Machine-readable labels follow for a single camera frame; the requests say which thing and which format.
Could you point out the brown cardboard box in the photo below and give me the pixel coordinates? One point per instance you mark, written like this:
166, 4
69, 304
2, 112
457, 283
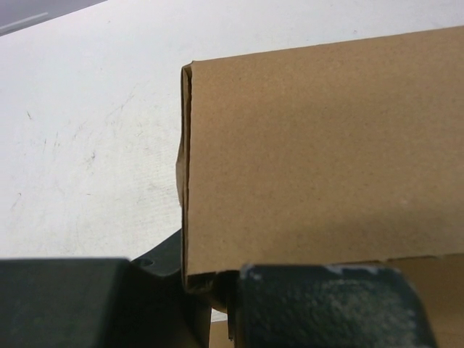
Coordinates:
346, 153

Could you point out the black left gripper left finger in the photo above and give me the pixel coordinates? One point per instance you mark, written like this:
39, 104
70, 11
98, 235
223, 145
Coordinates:
102, 302

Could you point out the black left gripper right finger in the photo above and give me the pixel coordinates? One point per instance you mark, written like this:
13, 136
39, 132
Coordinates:
327, 306

